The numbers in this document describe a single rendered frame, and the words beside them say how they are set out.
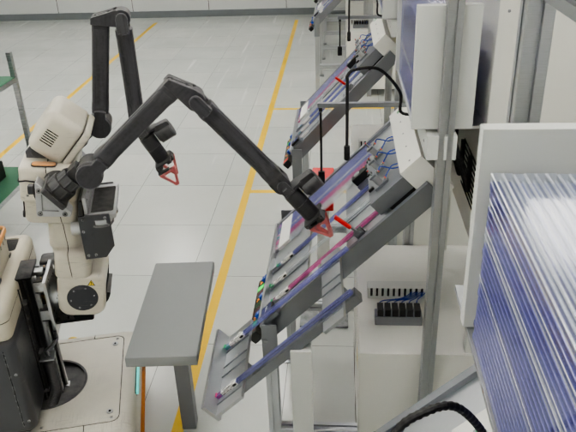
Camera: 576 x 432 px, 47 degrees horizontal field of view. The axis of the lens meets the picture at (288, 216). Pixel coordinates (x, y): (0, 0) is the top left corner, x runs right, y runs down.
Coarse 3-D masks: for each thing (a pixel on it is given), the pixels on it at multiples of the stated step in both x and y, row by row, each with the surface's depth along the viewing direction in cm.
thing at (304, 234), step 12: (300, 240) 243; (288, 252) 245; (300, 252) 235; (276, 264) 246; (288, 264) 236; (300, 264) 226; (276, 276) 238; (288, 276) 228; (276, 288) 229; (276, 300) 220
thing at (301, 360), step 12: (300, 360) 188; (300, 372) 190; (300, 384) 192; (312, 384) 196; (300, 396) 195; (312, 396) 195; (300, 408) 197; (312, 408) 197; (300, 420) 199; (312, 420) 199
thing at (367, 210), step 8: (384, 136) 247; (376, 144) 248; (352, 192) 234; (368, 192) 222; (360, 200) 223; (352, 208) 223; (368, 208) 212; (360, 216) 213; (376, 216) 203; (384, 216) 198; (352, 224) 214; (368, 224) 204; (352, 240) 205
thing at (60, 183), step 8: (48, 176) 203; (56, 176) 199; (64, 176) 197; (48, 184) 198; (56, 184) 197; (64, 184) 198; (72, 184) 198; (48, 192) 195; (56, 192) 198; (64, 192) 198; (72, 192) 201; (56, 200) 197; (64, 200) 200; (64, 208) 199
